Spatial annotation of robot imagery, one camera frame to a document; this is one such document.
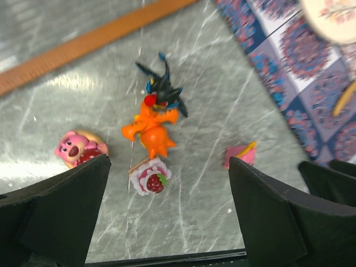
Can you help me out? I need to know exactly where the black dragon toy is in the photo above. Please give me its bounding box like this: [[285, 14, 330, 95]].
[[135, 52, 188, 117]]

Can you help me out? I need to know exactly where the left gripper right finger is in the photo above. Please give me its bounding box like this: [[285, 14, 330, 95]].
[[229, 157, 355, 266]]

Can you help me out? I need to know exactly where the pink bear donut toy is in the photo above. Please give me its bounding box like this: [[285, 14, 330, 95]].
[[54, 130, 109, 169]]

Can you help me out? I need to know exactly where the orange dragon toy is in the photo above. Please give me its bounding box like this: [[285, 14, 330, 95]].
[[121, 95, 180, 159]]

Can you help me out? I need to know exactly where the cream and orange plate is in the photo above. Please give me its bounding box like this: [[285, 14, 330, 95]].
[[299, 0, 355, 45]]

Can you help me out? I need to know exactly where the pink bear cake toy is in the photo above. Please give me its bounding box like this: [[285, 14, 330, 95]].
[[128, 157, 172, 196]]

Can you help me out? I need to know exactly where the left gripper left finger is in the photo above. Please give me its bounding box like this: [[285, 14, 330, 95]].
[[1, 155, 111, 266]]

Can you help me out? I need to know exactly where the orange wooden acrylic shelf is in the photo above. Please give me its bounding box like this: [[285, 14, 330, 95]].
[[1, 0, 196, 96]]

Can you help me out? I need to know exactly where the pink bear sunflower toy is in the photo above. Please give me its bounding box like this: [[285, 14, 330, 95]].
[[224, 141, 257, 170]]

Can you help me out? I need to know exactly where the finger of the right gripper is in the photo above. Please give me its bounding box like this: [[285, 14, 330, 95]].
[[298, 159, 355, 206]]

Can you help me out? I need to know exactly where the patterned blue placemat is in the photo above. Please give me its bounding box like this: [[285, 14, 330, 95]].
[[215, 1, 355, 165]]

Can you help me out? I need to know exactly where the black base beam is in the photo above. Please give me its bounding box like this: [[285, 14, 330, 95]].
[[85, 249, 249, 267]]

